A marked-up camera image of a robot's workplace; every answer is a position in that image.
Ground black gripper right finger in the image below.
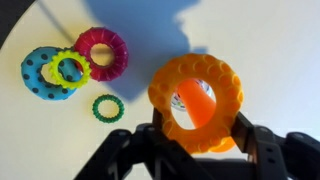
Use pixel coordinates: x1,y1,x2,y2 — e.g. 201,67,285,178
231,111,320,180

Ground orange bumpy toy ring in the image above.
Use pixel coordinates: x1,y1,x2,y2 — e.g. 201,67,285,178
147,53,245,155

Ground blue dotted toy ring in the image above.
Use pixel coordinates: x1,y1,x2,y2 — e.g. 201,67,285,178
20,46,84,101

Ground red ribbed toy ring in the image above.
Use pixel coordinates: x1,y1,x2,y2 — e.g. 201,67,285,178
73,27,130,83

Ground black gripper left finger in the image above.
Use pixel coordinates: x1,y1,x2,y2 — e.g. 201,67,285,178
74,108,214,180

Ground orange post striped base stacker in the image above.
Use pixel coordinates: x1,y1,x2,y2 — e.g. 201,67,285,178
170,78,237,154

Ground yellow-green toothed toy ring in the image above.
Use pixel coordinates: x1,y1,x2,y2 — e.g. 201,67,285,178
48,49,93,90

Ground small green toy ring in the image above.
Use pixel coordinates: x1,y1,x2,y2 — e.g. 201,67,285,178
91,94,125,124

